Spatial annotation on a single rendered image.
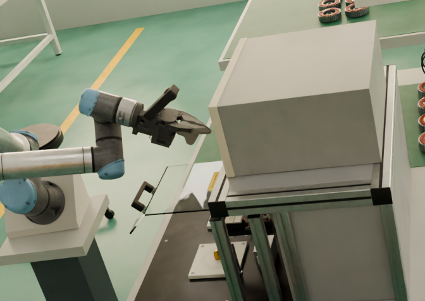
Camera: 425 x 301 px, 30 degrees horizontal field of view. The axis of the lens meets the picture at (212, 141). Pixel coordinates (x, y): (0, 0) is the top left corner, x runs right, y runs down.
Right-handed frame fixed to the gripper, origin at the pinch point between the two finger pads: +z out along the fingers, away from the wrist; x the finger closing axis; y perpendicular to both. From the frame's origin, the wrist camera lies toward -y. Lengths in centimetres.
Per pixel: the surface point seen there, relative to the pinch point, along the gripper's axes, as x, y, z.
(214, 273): 10.7, 39.1, 12.1
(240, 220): 5.5, 22.4, 15.1
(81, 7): -469, 199, -188
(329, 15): -184, 32, 27
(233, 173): 14.6, 1.8, 10.6
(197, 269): 8.5, 41.4, 7.2
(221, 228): 24.1, 12.4, 11.7
